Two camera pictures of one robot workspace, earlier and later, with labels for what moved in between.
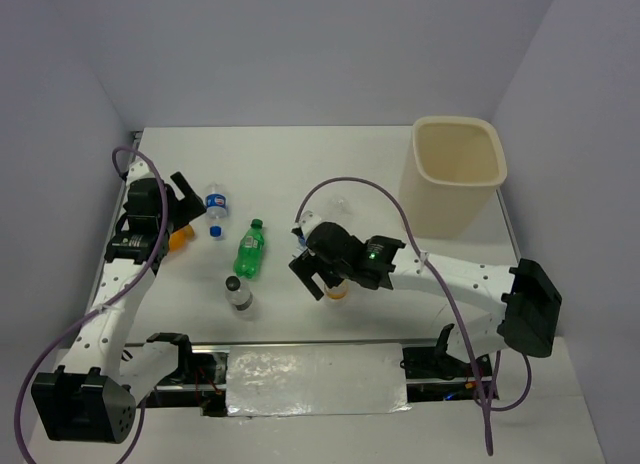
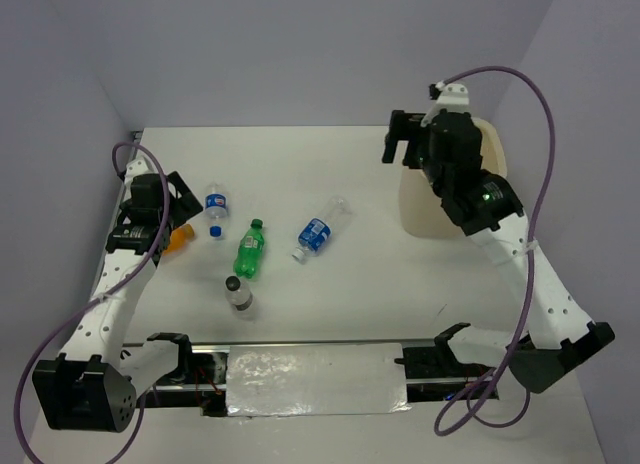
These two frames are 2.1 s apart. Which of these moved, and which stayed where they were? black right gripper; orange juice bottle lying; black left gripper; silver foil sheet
Moved: black right gripper
Stayed: orange juice bottle lying; silver foil sheet; black left gripper
